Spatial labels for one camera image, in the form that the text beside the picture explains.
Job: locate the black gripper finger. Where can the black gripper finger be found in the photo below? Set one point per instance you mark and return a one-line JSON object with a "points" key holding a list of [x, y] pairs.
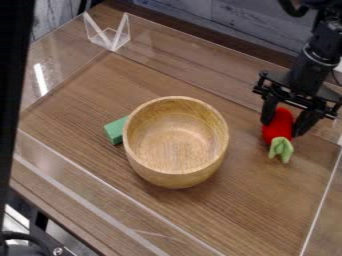
{"points": [[306, 121], [269, 109]]}

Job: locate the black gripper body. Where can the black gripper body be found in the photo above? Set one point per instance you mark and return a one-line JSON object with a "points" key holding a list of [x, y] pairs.
{"points": [[274, 83]]}

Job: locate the red felt strawberry toy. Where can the red felt strawberry toy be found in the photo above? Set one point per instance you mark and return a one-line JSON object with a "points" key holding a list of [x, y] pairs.
{"points": [[278, 135]]}

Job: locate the wooden bowl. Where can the wooden bowl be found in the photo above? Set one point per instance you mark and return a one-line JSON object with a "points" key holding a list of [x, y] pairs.
{"points": [[176, 139]]}

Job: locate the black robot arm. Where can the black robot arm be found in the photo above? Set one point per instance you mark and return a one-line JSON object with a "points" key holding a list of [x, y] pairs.
{"points": [[301, 87]]}

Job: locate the green foam block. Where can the green foam block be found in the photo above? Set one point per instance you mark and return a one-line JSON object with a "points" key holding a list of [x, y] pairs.
{"points": [[114, 130]]}

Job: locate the black vertical pole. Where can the black vertical pole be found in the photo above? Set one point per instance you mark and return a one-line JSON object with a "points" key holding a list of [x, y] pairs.
{"points": [[17, 20]]}

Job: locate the black metal stand base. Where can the black metal stand base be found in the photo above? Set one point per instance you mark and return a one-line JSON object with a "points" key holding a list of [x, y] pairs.
{"points": [[25, 234]]}

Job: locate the clear acrylic corner bracket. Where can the clear acrylic corner bracket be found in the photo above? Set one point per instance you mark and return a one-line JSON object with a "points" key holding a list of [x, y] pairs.
{"points": [[109, 38]]}

